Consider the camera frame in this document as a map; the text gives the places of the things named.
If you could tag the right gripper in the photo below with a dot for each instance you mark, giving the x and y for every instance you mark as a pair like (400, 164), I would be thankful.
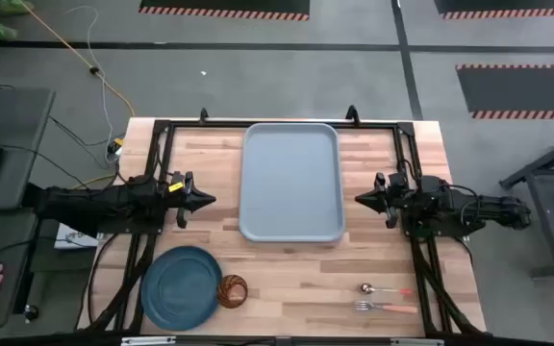
(390, 201)

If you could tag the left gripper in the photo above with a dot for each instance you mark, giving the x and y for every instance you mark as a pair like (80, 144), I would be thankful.
(188, 202)

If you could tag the dark blue round plate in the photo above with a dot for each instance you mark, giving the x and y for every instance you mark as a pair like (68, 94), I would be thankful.
(181, 288)

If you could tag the amber faceted glass cup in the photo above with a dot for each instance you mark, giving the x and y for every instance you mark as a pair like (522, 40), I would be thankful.
(233, 291)

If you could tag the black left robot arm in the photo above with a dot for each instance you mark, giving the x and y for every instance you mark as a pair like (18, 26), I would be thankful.
(89, 204)

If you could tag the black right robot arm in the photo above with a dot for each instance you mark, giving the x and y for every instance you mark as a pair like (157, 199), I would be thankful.
(498, 211)

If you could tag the grey-blue plastic tray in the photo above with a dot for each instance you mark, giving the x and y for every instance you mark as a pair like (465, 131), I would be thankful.
(291, 182)

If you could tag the black table clamp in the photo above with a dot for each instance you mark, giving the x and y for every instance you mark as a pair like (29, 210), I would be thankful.
(352, 115)
(204, 116)

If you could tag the yellow and white power plug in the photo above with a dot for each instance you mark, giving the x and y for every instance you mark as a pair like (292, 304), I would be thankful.
(115, 148)

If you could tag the white printed box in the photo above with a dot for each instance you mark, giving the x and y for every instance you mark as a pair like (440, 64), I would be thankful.
(72, 240)

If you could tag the black hazard-striped floor mat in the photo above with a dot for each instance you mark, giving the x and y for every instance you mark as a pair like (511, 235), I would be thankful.
(508, 5)
(224, 5)
(522, 91)

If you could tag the grey side desk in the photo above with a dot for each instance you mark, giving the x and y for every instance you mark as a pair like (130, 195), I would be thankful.
(17, 125)

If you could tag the black caster wheel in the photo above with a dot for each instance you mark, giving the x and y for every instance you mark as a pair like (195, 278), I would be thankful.
(31, 313)

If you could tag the green shoe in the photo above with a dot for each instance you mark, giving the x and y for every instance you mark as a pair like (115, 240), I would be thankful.
(15, 7)
(0, 30)

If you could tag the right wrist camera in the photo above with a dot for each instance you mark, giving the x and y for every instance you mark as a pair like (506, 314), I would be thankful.
(397, 180)

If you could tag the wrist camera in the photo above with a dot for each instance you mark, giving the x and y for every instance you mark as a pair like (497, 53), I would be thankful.
(397, 180)
(177, 177)

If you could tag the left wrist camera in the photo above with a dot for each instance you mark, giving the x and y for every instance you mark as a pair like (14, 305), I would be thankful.
(177, 177)

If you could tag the black aluminium rig frame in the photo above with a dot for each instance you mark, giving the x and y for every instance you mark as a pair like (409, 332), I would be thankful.
(209, 124)

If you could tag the silver metal bracket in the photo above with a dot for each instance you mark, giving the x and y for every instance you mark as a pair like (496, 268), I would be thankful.
(416, 342)
(147, 341)

